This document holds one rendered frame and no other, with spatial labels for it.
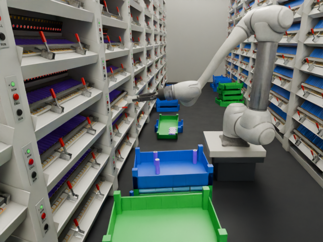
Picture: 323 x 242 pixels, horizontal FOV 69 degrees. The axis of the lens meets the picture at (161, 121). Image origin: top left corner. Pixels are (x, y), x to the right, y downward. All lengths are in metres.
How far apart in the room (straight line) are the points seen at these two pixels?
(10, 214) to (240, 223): 1.06
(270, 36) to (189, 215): 0.98
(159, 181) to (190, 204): 0.15
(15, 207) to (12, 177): 0.09
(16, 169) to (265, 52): 1.22
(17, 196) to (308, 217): 1.38
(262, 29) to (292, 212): 1.01
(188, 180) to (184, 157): 0.20
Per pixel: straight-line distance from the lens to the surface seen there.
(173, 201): 0.80
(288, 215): 1.55
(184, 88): 1.35
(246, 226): 1.41
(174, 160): 1.08
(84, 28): 1.32
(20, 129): 0.75
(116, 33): 2.00
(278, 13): 1.36
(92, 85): 1.32
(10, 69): 0.73
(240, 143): 1.66
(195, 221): 0.78
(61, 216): 1.04
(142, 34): 2.66
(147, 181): 0.90
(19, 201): 0.82
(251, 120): 1.43
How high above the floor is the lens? 0.92
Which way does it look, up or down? 19 degrees down
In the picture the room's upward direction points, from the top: 2 degrees counter-clockwise
